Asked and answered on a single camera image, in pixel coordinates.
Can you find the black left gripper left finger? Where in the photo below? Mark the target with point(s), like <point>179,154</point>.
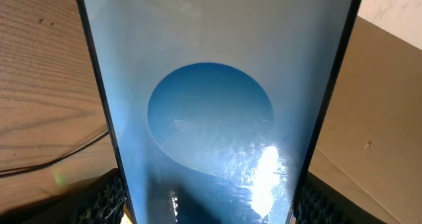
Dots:
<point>102,201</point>

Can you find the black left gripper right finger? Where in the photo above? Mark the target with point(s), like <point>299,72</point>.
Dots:
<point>319,203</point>

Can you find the blue Galaxy smartphone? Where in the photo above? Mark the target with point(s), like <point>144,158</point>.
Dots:
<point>214,107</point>

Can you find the brown cardboard panel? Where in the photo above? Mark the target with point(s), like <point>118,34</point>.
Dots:
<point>369,148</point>

